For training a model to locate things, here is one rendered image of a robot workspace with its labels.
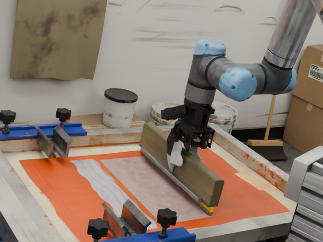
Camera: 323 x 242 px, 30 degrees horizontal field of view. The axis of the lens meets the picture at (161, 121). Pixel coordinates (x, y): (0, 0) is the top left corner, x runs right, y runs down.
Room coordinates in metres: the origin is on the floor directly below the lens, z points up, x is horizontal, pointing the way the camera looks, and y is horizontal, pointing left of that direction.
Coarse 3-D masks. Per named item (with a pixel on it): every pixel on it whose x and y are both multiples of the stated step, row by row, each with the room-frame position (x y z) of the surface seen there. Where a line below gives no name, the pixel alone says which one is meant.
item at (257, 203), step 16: (128, 192) 1.36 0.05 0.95; (144, 192) 1.38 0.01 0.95; (160, 192) 1.39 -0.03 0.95; (176, 192) 1.41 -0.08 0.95; (240, 192) 1.49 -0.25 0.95; (256, 192) 1.51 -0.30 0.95; (64, 208) 1.22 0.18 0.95; (80, 208) 1.24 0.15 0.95; (96, 208) 1.25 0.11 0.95; (112, 208) 1.26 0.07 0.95; (144, 208) 1.29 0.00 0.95; (160, 208) 1.31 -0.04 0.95; (176, 208) 1.33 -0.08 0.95; (192, 208) 1.34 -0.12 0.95; (240, 208) 1.39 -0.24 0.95; (256, 208) 1.41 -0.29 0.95; (272, 208) 1.43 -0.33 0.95; (80, 224) 1.17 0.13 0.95; (160, 224) 1.24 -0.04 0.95; (176, 224) 1.25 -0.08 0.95; (192, 224) 1.26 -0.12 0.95; (208, 224) 1.28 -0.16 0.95; (80, 240) 1.11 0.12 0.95
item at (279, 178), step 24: (0, 144) 1.43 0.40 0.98; (24, 144) 1.47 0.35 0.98; (72, 144) 1.55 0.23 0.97; (96, 144) 1.60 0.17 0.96; (120, 144) 1.65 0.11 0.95; (240, 144) 1.74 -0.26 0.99; (0, 168) 1.29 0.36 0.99; (264, 168) 1.61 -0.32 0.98; (24, 192) 1.20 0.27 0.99; (288, 216) 1.33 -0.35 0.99; (48, 240) 1.03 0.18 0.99; (216, 240) 1.17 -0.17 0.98; (240, 240) 1.22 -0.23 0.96
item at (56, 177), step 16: (32, 160) 1.43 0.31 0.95; (48, 160) 1.45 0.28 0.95; (64, 160) 1.47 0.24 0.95; (96, 160) 1.51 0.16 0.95; (112, 160) 1.53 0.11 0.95; (128, 160) 1.55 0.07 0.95; (144, 160) 1.57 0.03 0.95; (208, 160) 1.66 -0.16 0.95; (224, 160) 1.68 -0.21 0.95; (32, 176) 1.34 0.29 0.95; (48, 176) 1.36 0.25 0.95; (64, 176) 1.38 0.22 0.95; (80, 176) 1.39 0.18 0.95; (112, 176) 1.43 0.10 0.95; (128, 176) 1.45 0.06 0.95; (144, 176) 1.47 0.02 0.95; (160, 176) 1.49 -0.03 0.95; (224, 176) 1.57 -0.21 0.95; (48, 192) 1.28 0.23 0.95; (64, 192) 1.30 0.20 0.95; (80, 192) 1.31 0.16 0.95; (96, 192) 1.33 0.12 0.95
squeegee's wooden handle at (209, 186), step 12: (144, 132) 1.60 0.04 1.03; (156, 132) 1.55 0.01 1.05; (144, 144) 1.58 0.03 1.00; (156, 144) 1.54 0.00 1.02; (156, 156) 1.53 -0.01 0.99; (192, 156) 1.44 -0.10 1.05; (180, 168) 1.43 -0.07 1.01; (192, 168) 1.39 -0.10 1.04; (204, 168) 1.38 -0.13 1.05; (192, 180) 1.38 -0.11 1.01; (204, 180) 1.35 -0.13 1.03; (216, 180) 1.32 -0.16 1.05; (204, 192) 1.34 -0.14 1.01; (216, 192) 1.32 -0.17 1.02; (216, 204) 1.33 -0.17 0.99
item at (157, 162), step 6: (144, 150) 1.56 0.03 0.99; (150, 156) 1.53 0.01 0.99; (156, 162) 1.50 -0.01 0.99; (162, 168) 1.47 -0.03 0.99; (168, 168) 1.47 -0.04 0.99; (168, 174) 1.45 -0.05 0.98; (174, 174) 1.44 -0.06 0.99; (174, 180) 1.42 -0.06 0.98; (180, 180) 1.41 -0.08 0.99; (180, 186) 1.40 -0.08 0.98; (186, 186) 1.39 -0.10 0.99; (186, 192) 1.37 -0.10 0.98; (192, 192) 1.36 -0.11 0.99; (198, 198) 1.33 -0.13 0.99
